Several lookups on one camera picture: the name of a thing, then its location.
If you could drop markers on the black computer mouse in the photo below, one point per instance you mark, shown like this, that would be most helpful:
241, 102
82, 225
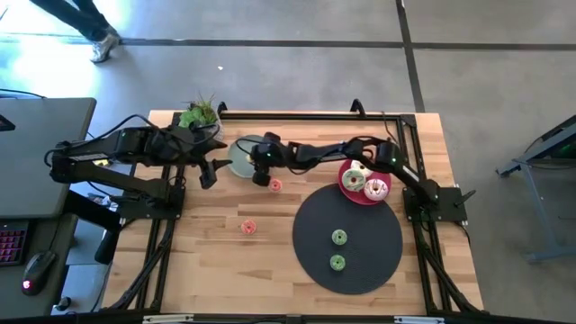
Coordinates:
38, 272

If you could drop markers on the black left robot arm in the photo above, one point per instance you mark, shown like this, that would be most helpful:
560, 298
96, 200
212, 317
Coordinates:
135, 184

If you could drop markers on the person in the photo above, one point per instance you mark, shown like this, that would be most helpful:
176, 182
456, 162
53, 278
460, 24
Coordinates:
81, 15

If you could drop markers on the small black device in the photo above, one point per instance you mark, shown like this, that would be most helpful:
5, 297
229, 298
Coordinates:
5, 123

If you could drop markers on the black aluminium table frame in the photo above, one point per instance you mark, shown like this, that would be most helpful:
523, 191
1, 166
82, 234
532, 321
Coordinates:
315, 116

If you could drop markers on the person's shoe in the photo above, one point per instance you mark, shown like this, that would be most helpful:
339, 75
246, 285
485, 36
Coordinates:
103, 47

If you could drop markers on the black round woven placemat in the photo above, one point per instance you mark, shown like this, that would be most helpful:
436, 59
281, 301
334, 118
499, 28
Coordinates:
360, 274

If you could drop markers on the white metal bracket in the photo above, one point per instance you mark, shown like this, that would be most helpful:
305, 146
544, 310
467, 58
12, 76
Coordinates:
167, 319
418, 320

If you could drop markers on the dark side desk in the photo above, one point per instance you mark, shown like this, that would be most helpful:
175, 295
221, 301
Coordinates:
49, 234

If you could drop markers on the sage green plate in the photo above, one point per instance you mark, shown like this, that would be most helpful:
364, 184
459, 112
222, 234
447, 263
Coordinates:
238, 167

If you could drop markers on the large pink frosted donut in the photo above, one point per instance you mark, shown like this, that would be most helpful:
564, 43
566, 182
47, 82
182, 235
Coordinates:
383, 191

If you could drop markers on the white triangle-pattern plant pot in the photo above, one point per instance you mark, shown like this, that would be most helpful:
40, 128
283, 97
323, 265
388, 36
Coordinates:
219, 130

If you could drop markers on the magenta pink plate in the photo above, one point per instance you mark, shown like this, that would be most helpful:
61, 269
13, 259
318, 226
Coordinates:
360, 198

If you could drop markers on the large green frosted donut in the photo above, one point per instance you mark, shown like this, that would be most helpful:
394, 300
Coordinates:
347, 180

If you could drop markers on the small black knob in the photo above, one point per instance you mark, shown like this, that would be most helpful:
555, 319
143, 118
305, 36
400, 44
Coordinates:
63, 303

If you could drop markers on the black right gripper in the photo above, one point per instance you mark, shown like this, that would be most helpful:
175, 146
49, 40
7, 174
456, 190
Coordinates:
266, 155

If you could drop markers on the grey desk top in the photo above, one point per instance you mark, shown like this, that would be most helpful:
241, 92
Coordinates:
45, 157

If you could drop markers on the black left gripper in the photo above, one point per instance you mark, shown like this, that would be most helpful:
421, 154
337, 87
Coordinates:
198, 146

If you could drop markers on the small green donut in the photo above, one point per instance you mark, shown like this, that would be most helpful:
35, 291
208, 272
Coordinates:
335, 237
333, 263

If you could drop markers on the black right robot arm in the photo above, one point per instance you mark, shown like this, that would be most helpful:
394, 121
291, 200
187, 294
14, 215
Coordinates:
405, 171

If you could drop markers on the small pink donut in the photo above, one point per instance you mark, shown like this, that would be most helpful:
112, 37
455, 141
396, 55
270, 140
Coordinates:
279, 186
244, 227

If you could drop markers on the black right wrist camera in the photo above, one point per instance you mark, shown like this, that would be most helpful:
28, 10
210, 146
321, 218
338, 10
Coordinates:
261, 178

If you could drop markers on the green succulent plant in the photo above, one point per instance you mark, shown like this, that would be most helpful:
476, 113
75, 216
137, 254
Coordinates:
198, 114

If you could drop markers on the black cylindrical equipment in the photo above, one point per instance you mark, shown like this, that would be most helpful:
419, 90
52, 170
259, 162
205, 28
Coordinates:
96, 213

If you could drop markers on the backlit black keyboard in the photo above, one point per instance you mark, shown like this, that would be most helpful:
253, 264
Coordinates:
11, 246

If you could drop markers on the grey metal cart frame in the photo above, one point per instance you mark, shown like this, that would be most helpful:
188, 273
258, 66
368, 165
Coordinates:
540, 153

